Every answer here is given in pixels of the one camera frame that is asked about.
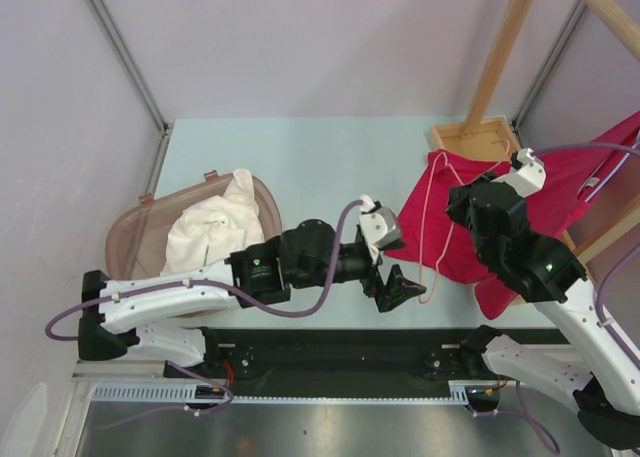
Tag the white t shirt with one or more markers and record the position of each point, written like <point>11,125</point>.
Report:
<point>212,229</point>

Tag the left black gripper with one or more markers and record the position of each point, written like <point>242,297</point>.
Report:
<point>396,289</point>

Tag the red t shirt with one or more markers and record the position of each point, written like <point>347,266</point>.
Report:
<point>434,241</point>

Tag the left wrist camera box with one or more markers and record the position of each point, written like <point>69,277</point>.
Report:
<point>379,225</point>

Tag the wooden clothes rack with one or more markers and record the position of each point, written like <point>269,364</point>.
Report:
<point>479,137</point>

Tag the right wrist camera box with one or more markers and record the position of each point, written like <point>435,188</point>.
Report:
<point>527,174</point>

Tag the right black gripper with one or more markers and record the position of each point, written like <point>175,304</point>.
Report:
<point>452,200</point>

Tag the brown translucent plastic basket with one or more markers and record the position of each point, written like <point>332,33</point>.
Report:
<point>136,242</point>

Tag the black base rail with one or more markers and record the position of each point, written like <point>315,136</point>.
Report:
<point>356,362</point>

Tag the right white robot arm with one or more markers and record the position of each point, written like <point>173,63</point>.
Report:
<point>604,393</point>

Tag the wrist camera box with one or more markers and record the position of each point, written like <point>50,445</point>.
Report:
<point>527,174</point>
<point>379,225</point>

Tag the blue wire hanger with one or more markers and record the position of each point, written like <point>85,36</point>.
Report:
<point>602,182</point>

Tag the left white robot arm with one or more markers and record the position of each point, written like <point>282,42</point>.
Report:
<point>133,315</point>

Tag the white cable duct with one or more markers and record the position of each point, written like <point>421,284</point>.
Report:
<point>201,394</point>

